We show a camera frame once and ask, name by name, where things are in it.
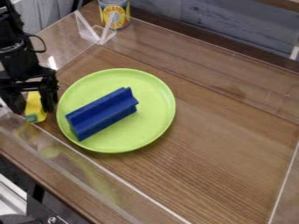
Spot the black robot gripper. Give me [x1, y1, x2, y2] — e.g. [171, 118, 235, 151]
[0, 40, 59, 115]

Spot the yellow toy banana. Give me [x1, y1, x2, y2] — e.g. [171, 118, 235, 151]
[24, 91, 47, 123]

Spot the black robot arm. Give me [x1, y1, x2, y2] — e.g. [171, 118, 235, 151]
[0, 0, 59, 114]

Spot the lime green plate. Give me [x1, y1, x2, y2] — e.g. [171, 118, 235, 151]
[56, 68, 175, 153]

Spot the blue foam block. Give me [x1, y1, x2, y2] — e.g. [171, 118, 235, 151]
[66, 87, 139, 141]

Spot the yellow labelled tin can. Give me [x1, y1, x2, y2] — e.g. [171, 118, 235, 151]
[98, 0, 131, 30]

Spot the black cable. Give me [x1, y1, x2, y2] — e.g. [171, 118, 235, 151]
[23, 34, 48, 54]

